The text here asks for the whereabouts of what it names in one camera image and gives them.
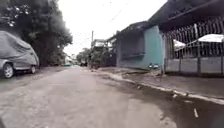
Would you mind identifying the grey concrete pavement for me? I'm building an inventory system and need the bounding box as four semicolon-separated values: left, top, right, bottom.
96;66;224;106

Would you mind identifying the teal building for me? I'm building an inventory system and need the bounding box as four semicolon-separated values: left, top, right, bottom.
115;20;166;71

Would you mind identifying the car under grey cover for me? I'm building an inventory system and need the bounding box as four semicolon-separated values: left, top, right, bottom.
0;30;40;80

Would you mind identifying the grey concrete road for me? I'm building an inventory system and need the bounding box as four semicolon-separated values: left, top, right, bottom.
0;65;224;128

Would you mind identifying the pole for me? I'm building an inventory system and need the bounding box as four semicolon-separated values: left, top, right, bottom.
90;30;95;48

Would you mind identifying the vehicle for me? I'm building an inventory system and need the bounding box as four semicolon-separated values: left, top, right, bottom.
79;60;88;67

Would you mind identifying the group of trees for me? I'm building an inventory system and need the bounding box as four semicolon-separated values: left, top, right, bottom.
75;47;93;66

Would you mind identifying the dark roofed building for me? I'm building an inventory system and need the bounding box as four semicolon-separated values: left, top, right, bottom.
148;0;224;33

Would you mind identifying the barred metal fence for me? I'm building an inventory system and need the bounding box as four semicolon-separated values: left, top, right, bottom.
163;16;224;76

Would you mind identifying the large leafy tree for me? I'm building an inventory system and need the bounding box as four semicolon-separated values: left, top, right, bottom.
0;0;74;68

